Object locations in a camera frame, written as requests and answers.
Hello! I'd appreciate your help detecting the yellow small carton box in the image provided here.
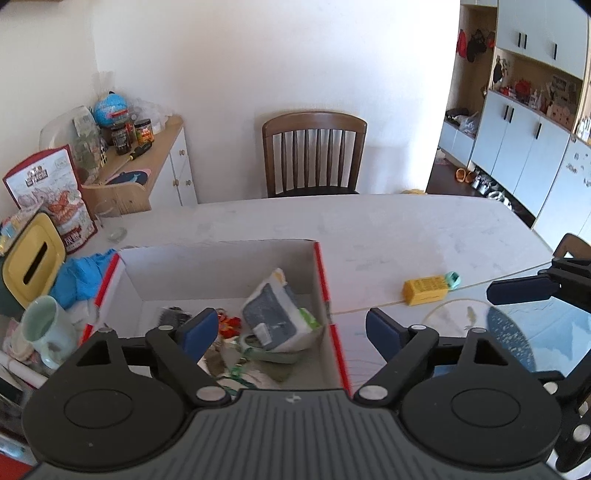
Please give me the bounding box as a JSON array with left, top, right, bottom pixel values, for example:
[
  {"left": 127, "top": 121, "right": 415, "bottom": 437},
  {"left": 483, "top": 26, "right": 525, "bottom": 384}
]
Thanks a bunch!
[{"left": 402, "top": 276, "right": 449, "bottom": 306}]

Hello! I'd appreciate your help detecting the light blue gear device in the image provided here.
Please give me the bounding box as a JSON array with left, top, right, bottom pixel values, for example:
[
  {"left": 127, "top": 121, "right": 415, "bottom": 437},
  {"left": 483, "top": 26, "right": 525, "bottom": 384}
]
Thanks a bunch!
[{"left": 238, "top": 334, "right": 304, "bottom": 365}]

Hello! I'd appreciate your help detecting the white wall cabinet unit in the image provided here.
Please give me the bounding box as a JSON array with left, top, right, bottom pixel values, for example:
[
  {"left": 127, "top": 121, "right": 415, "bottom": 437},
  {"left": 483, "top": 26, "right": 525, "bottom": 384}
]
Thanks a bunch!
[{"left": 439, "top": 1, "right": 590, "bottom": 248}]

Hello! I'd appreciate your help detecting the red dragon plush toy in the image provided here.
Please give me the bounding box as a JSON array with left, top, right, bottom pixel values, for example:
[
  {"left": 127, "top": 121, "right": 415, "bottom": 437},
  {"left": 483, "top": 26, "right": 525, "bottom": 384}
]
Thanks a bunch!
[{"left": 217, "top": 310, "right": 242, "bottom": 340}]

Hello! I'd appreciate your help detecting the teal round ball toy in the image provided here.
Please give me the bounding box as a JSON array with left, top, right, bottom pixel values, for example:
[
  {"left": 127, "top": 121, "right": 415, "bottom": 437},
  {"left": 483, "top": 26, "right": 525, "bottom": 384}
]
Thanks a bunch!
[{"left": 444, "top": 271, "right": 461, "bottom": 291}]

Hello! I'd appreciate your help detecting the dark glass jar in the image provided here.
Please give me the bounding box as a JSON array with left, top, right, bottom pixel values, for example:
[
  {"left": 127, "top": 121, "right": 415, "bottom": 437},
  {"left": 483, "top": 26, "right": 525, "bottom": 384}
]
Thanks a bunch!
[{"left": 111, "top": 124, "right": 131, "bottom": 155}]

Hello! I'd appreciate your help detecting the orange label jar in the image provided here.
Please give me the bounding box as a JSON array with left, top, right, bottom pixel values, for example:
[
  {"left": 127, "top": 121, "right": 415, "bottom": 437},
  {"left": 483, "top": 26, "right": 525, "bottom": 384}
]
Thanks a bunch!
[{"left": 134, "top": 118, "right": 154, "bottom": 146}]

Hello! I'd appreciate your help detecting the screwdriver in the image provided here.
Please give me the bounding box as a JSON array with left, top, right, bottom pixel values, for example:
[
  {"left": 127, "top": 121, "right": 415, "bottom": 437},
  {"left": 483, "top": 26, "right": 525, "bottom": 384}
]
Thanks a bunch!
[{"left": 127, "top": 142, "right": 153, "bottom": 161}]

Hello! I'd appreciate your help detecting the yellow green tissue box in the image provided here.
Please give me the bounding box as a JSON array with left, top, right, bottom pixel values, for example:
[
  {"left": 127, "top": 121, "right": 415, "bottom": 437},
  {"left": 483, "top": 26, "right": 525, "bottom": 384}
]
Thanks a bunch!
[{"left": 1, "top": 212, "right": 66, "bottom": 319}]

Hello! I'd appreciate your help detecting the brown wooden chair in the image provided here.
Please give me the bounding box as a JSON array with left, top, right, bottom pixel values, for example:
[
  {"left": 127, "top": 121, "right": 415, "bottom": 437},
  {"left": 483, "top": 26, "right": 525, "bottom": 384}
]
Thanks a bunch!
[{"left": 262, "top": 111, "right": 368, "bottom": 198}]

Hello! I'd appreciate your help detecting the clear drinking glass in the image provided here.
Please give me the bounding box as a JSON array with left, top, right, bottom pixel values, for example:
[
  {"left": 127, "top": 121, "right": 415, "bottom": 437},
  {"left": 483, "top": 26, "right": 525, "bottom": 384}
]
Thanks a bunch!
[{"left": 94, "top": 200, "right": 127, "bottom": 243}]

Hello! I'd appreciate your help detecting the blue patterned placemat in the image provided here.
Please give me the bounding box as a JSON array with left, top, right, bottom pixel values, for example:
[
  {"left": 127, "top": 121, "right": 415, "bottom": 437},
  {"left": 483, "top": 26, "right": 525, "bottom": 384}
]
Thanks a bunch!
[{"left": 341, "top": 294, "right": 591, "bottom": 384}]

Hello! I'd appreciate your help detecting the red snack bag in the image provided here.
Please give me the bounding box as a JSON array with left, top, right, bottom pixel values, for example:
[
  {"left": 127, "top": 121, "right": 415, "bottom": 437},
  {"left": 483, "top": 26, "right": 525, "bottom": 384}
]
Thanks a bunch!
[{"left": 3, "top": 145, "right": 97, "bottom": 254}]

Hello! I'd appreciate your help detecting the blue globe ball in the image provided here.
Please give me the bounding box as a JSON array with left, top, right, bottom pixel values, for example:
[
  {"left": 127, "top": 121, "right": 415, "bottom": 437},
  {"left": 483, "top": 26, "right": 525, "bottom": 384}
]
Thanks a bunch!
[{"left": 92, "top": 92, "right": 127, "bottom": 128}]

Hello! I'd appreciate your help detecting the white patterned tissue pack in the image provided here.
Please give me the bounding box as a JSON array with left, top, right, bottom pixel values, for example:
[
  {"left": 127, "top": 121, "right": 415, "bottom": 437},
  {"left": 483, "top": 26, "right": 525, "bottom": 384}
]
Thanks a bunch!
[{"left": 242, "top": 268, "right": 322, "bottom": 353}]

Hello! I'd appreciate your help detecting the red white cardboard box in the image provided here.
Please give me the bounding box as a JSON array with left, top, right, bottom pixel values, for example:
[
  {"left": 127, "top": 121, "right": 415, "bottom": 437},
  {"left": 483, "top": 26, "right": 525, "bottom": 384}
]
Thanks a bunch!
[{"left": 80, "top": 238, "right": 353, "bottom": 398}]

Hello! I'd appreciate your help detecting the white wooden side cabinet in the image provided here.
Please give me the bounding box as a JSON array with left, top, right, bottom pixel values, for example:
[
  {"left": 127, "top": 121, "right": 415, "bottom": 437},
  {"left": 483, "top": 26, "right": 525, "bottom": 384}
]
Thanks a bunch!
[{"left": 81, "top": 115, "right": 198, "bottom": 215}]

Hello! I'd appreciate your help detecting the blue cloth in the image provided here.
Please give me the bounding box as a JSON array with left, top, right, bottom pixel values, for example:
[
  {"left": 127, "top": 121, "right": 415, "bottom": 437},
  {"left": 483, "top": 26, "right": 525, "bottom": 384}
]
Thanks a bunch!
[{"left": 49, "top": 249, "right": 116, "bottom": 310}]

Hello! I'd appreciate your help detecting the mint green mug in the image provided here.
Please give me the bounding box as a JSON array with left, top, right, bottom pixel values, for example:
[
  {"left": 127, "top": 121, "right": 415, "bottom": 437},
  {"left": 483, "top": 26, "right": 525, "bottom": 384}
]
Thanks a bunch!
[{"left": 21, "top": 296, "right": 78, "bottom": 370}]

